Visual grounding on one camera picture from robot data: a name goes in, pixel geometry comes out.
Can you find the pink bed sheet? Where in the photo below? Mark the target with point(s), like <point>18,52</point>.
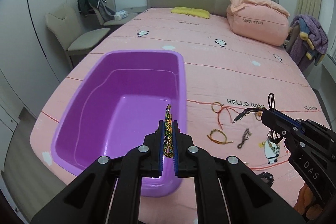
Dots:
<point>225,74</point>

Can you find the purple blanket pile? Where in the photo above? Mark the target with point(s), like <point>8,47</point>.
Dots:
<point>308,42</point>

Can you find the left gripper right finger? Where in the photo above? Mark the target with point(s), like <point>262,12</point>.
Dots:
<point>183,165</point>

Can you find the pink folded quilt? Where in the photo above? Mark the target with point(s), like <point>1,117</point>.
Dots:
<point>262,20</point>

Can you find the small yellow charm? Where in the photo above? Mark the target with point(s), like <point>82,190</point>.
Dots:
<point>261,145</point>

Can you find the yellow small pillow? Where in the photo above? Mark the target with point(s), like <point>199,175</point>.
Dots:
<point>191,12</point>

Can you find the beige chair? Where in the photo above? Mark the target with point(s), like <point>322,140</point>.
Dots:
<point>105,16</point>
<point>65,26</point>

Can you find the right hand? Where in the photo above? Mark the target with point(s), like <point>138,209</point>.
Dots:
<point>306,204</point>

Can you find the purple plastic tub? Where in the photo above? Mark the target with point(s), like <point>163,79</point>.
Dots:
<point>120,101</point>

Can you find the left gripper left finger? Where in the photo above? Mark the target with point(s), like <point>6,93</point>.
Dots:
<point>153,159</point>

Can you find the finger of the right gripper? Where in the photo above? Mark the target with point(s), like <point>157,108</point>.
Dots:
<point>280,125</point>

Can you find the dark green jacket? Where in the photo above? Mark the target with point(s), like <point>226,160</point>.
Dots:
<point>84,6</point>

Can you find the white tissue pack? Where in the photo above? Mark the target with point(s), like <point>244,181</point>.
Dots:
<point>120,15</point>

